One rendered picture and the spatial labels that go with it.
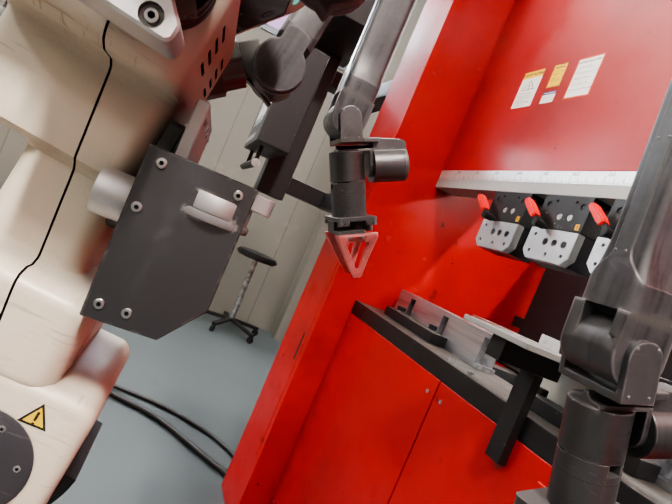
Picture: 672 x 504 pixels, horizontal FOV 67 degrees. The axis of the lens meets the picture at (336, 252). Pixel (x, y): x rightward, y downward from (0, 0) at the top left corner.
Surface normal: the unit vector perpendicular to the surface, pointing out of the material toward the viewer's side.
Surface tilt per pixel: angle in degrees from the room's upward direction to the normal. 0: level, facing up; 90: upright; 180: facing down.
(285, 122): 90
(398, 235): 90
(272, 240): 90
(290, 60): 90
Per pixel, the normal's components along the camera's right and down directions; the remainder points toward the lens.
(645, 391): 0.23, 0.12
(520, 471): -0.86, -0.36
